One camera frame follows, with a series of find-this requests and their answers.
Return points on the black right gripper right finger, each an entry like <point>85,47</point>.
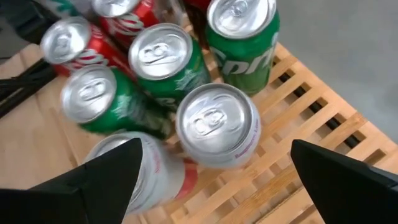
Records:
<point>348,193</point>

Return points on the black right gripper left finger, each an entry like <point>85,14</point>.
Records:
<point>93,193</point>

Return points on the tall white Celsius can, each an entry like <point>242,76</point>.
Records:
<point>62,7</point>

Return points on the wooden slatted shelf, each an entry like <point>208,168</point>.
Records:
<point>348,129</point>

